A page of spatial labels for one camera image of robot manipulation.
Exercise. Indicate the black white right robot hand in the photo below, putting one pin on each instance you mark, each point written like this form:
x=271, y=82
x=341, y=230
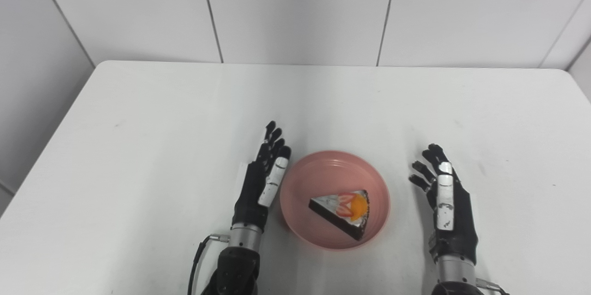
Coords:
x=455, y=221

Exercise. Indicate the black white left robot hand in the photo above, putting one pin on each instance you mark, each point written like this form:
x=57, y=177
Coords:
x=251, y=193

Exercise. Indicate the pink round plate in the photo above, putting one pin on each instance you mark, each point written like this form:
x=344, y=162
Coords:
x=328, y=170

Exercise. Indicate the chocolate cake slice with fruit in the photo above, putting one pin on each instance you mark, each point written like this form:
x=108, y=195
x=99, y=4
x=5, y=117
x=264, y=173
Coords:
x=339, y=212

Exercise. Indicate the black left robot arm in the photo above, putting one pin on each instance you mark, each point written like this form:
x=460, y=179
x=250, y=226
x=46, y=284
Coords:
x=235, y=267

